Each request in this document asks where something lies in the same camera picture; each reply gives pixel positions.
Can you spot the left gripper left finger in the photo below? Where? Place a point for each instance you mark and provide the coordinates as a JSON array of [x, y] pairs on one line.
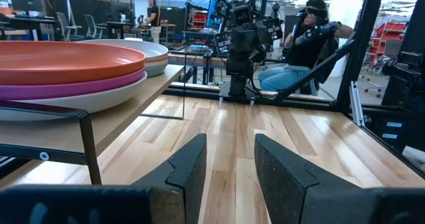
[[176, 190]]

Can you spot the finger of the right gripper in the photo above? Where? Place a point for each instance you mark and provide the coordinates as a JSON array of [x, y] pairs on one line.
[[223, 45], [274, 28]]

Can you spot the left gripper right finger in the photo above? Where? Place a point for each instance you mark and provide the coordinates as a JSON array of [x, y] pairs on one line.
[[292, 190]]

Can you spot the tan plate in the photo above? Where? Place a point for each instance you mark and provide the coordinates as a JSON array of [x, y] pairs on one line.
[[159, 60]]

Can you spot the cream peach plate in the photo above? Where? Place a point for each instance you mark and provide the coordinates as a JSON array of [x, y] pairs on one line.
[[158, 64]]

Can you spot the pale blue-green plate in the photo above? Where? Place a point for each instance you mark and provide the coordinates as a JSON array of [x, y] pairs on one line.
[[156, 71]]

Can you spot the pale grey plate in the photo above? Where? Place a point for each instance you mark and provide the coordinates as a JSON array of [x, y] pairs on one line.
[[133, 48]]

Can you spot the pink plate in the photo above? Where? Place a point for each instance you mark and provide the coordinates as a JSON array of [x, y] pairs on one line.
[[133, 75]]

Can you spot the off-white plate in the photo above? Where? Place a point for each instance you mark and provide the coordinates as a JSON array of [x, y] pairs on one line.
[[99, 101]]

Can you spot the purple plate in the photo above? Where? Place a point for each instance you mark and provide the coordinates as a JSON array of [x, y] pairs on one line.
[[66, 92]]

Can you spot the terracotta orange plate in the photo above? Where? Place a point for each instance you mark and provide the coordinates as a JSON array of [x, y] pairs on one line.
[[66, 61]]

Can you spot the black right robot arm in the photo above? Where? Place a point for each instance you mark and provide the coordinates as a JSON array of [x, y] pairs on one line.
[[239, 71]]

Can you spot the blue lit monitor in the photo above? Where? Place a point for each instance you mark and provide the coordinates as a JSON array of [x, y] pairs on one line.
[[212, 11]]

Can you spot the person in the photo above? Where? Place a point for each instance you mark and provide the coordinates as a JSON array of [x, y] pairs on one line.
[[154, 14], [308, 54]]

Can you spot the black headset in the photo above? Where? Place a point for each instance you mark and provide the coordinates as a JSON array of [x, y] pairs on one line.
[[315, 11]]

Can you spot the black dish rack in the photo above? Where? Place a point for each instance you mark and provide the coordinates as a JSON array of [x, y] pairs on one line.
[[133, 101]]

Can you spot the red storage rack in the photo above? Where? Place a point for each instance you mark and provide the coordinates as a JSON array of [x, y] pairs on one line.
[[388, 31]]

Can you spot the grey office chair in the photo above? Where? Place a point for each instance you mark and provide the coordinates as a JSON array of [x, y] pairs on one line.
[[64, 24], [91, 23]]

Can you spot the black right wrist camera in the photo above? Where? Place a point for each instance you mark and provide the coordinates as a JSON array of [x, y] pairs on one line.
[[242, 15]]

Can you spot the silver metal bracket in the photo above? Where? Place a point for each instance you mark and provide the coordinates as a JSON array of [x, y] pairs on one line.
[[357, 101]]

